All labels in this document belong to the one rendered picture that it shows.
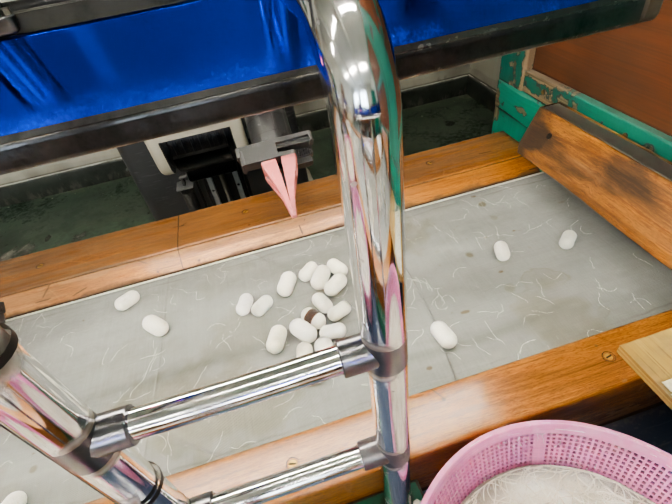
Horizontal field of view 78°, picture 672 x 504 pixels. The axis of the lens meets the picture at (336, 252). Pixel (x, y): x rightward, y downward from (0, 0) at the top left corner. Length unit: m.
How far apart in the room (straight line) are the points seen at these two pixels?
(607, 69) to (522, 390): 0.42
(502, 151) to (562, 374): 0.42
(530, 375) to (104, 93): 0.41
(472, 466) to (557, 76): 0.55
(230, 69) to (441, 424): 0.33
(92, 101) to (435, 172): 0.54
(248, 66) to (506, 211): 0.49
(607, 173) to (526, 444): 0.33
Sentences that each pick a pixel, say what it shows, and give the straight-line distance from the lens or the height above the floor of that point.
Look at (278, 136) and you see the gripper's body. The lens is 0.57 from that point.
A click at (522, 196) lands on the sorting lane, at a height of 0.74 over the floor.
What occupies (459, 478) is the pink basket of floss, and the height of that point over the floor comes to 0.75.
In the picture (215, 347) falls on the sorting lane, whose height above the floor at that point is 0.74.
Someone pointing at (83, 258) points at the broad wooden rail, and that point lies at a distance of 0.73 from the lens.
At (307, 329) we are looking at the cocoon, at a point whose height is 0.76.
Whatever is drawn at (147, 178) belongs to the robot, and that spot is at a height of 0.53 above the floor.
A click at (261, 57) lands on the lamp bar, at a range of 0.26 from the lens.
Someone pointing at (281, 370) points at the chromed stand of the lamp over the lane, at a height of 0.97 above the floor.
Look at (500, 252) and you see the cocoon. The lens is 0.57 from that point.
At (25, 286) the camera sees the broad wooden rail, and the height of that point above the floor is 0.76.
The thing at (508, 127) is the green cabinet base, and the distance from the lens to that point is 0.83.
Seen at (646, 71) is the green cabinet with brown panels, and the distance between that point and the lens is 0.63.
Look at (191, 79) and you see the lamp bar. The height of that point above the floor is 1.07.
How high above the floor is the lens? 1.14
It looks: 42 degrees down
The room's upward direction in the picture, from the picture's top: 10 degrees counter-clockwise
